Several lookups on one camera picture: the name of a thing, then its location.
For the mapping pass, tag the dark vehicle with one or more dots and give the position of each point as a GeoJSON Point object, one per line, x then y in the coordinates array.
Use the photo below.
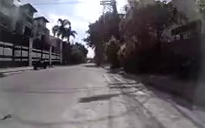
{"type": "Point", "coordinates": [40, 64]}

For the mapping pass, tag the dark boundary wall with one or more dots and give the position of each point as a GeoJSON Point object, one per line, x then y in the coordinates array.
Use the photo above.
{"type": "Point", "coordinates": [186, 63]}

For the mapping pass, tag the lattice tower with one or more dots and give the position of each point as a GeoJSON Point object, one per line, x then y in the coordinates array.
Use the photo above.
{"type": "Point", "coordinates": [106, 6]}

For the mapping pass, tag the grey concrete road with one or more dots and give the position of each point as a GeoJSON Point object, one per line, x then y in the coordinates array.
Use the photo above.
{"type": "Point", "coordinates": [66, 90]}

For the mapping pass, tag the dark green bushes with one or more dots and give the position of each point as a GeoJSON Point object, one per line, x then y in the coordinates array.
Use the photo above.
{"type": "Point", "coordinates": [77, 53]}

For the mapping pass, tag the building with dark balconies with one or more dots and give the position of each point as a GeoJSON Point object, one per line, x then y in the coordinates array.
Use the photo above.
{"type": "Point", "coordinates": [21, 23]}

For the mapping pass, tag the white slatted fence wall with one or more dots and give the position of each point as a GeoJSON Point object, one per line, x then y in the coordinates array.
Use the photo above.
{"type": "Point", "coordinates": [10, 52]}

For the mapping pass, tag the pale building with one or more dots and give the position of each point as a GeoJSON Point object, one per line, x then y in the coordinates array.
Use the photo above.
{"type": "Point", "coordinates": [186, 23]}

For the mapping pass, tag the row of trees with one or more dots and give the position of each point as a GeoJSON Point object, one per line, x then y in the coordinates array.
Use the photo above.
{"type": "Point", "coordinates": [136, 33]}

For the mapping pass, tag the raised pavement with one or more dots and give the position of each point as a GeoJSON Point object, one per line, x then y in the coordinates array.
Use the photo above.
{"type": "Point", "coordinates": [6, 71]}

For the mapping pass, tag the palm trees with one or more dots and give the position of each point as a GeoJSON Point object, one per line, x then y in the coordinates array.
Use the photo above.
{"type": "Point", "coordinates": [64, 30]}

